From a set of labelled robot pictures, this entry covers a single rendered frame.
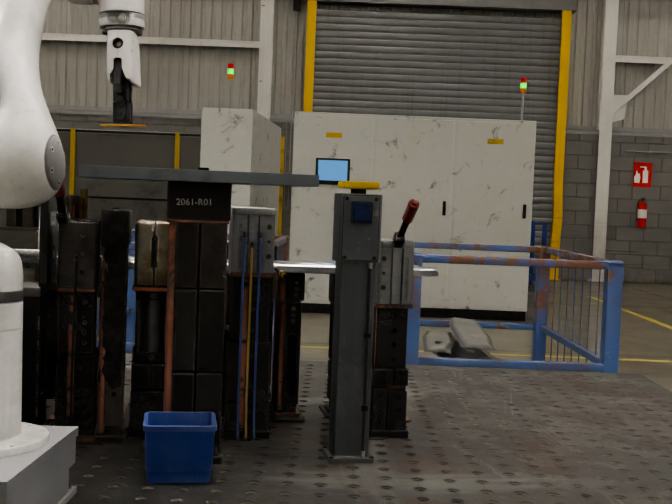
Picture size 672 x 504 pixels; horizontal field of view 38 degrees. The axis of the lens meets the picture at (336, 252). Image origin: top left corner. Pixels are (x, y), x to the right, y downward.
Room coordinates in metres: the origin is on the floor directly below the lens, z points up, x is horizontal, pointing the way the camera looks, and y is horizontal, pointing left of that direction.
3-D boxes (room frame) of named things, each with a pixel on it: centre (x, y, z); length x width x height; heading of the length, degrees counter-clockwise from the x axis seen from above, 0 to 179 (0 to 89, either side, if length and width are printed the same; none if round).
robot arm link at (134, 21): (1.85, 0.42, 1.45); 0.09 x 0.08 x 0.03; 2
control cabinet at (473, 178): (9.85, -0.73, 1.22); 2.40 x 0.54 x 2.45; 90
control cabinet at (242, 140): (10.78, 1.07, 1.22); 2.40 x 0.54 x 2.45; 177
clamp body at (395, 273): (1.78, -0.10, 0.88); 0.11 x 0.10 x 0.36; 10
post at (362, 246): (1.59, -0.03, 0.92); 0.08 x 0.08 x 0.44; 10
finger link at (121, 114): (1.82, 0.42, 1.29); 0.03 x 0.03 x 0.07; 2
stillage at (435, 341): (4.13, -0.65, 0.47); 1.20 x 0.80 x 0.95; 1
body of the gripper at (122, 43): (1.85, 0.42, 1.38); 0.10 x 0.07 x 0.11; 2
